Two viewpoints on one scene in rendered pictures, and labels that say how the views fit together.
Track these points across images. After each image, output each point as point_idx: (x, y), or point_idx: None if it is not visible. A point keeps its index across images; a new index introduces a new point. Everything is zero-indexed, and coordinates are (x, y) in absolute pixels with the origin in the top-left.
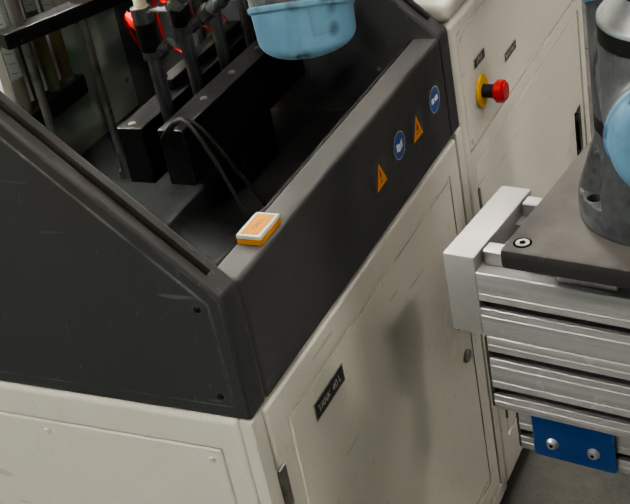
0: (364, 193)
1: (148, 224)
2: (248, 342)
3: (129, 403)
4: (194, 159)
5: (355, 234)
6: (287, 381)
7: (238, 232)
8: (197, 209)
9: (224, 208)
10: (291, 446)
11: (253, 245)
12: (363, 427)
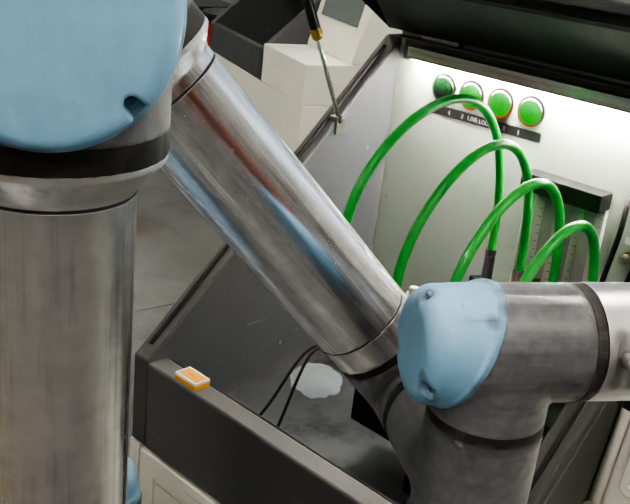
0: (277, 498)
1: (178, 304)
2: (143, 400)
3: None
4: (357, 403)
5: (255, 502)
6: (160, 464)
7: (191, 367)
8: (388, 460)
9: (376, 471)
10: (150, 496)
11: None
12: None
